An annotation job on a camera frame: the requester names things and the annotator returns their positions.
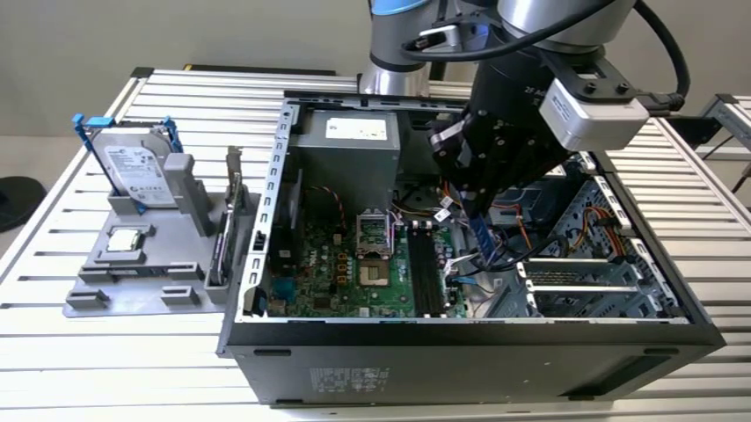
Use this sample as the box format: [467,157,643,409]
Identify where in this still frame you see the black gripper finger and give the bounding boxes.
[427,112,500,216]
[483,127,568,212]

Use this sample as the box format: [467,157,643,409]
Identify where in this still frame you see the blue RAM stick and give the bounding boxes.
[467,209,492,272]

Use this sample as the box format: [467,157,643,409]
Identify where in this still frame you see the RAM slot with white latches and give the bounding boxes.
[429,222,445,318]
[413,222,429,317]

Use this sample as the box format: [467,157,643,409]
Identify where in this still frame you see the metal drive cage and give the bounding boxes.
[448,151,592,226]

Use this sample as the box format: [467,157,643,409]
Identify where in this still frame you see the grey power supply unit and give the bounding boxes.
[289,109,404,216]

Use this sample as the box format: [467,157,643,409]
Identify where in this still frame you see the CPU socket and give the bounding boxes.
[356,257,395,289]

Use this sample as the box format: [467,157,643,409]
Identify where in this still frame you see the black block beside table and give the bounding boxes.
[650,114,724,147]

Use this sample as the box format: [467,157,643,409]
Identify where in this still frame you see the metal disk bay with rails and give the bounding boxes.
[515,256,668,318]

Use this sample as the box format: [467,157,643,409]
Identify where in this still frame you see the black case fan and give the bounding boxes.
[273,166,307,267]

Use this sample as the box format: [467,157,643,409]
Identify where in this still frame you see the green motherboard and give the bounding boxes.
[264,206,471,318]

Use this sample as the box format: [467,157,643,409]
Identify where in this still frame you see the aluminium slat side table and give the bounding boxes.
[696,92,751,160]

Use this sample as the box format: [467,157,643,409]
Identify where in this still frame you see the blue expansion slot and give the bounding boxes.
[271,275,296,305]

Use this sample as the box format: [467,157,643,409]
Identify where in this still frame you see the black open PC case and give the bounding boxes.
[215,90,728,408]

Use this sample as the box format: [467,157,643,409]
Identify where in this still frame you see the graphics card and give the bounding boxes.
[205,145,247,287]

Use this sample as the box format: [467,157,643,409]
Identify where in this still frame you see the grey parts rack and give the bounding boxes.
[61,144,264,318]

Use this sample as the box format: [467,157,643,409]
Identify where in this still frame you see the hard disk in blue carrier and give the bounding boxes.
[69,113,187,215]

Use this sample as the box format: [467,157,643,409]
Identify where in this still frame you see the silver CPU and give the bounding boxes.
[103,227,147,253]

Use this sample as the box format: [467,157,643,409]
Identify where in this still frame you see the black round stand base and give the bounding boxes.
[0,175,48,234]

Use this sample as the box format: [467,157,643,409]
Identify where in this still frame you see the labelled orange yellow power wires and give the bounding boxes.
[391,193,464,224]

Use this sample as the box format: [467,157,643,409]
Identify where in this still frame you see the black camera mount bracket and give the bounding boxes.
[544,55,639,106]

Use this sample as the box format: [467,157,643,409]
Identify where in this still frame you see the black camera cable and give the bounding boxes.
[632,0,692,118]
[401,0,644,62]

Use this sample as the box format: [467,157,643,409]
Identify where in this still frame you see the single orange wire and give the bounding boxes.
[512,214,534,250]

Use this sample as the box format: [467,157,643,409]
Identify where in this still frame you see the small silver wrist camera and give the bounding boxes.
[416,24,471,53]

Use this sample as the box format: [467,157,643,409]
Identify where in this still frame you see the thin wire locking lever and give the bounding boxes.
[385,209,401,260]

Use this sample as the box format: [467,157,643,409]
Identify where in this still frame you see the grey white wire bundle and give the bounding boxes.
[443,245,500,272]

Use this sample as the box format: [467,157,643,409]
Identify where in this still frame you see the black wire bundle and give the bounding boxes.
[463,235,564,276]

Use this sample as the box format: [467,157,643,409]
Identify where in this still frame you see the orange red yellow wire bundle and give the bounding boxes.
[576,205,624,261]

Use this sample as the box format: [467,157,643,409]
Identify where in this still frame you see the metal socket cover frame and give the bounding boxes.
[355,205,395,260]

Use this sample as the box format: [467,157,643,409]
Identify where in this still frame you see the multicoloured twisted fan wire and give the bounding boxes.
[300,185,348,233]

